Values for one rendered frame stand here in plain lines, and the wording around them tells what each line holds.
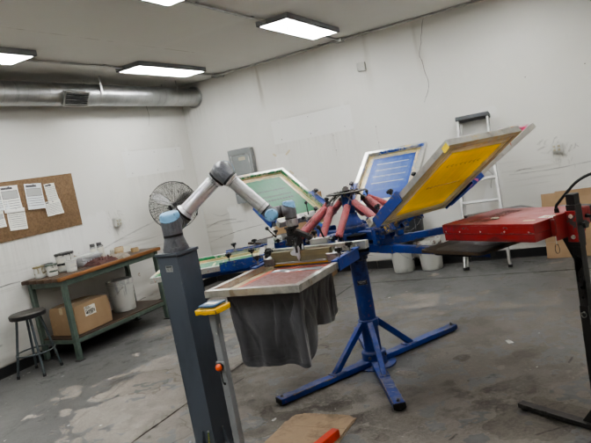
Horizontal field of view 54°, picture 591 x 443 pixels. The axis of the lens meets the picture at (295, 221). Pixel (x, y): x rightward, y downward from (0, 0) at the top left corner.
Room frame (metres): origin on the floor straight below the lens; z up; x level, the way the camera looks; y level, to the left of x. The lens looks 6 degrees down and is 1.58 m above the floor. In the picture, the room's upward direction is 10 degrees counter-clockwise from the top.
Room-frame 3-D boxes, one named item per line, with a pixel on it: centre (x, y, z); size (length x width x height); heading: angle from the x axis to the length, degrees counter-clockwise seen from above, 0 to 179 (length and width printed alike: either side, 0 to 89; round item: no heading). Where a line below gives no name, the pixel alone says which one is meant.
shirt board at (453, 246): (3.66, -0.75, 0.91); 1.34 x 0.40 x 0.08; 31
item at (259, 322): (3.05, 0.25, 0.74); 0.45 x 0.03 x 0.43; 61
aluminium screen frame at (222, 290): (3.30, 0.11, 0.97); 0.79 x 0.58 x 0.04; 151
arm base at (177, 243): (3.41, 0.72, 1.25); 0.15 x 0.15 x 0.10
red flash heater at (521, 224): (3.02, -1.14, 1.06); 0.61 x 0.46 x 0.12; 31
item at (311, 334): (3.16, -0.05, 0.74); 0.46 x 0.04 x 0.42; 151
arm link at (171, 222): (3.42, 0.72, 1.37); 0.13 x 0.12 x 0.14; 177
